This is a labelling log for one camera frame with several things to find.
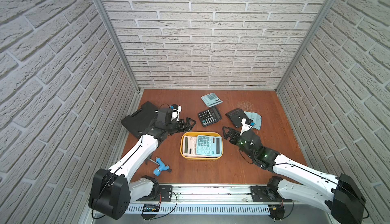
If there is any left controller board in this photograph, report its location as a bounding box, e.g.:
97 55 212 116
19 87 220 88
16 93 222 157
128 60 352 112
141 204 160 221

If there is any black calculator face up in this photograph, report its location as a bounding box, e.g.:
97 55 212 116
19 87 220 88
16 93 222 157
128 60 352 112
198 106 222 127

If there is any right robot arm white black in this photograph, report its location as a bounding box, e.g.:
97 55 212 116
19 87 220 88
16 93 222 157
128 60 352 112
222 126 369 224

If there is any pink calculator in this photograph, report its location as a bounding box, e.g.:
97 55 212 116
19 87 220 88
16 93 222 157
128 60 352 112
182 136 198 158

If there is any black calculator face down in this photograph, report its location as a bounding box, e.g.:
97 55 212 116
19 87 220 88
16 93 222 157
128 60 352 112
225 108 248 128

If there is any light blue calculator back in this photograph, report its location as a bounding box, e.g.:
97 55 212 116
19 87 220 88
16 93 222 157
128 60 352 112
244 111 262 130

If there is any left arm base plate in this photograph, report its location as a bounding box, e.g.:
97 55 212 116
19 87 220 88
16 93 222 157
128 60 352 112
140 185 173 202

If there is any light blue calculator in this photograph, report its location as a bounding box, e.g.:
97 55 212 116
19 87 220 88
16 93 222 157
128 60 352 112
196 135 222 158
244 111 262 130

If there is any right controller connector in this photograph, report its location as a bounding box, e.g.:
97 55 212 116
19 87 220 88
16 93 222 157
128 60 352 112
268 205 285 222

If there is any large black case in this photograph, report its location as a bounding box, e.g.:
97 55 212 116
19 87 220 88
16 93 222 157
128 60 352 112
121 101 158 139

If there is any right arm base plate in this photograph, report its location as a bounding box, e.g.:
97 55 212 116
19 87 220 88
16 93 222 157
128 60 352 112
250 185 292 203

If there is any yellow plastic storage box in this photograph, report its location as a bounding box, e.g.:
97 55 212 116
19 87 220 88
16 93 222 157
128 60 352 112
180 132 223 161

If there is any small teal calculator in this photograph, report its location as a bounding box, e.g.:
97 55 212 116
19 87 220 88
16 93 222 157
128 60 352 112
201 93 222 108

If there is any blue handled tool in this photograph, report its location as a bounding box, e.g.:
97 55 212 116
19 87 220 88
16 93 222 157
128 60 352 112
149 158 172 176

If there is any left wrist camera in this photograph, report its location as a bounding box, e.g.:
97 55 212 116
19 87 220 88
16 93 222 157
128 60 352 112
170 104 182 121

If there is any aluminium front rail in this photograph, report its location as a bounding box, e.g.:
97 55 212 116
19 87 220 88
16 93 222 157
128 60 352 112
88 183 333 206

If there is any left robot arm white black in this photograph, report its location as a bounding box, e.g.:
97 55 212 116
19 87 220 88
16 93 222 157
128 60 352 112
88 104 196 220

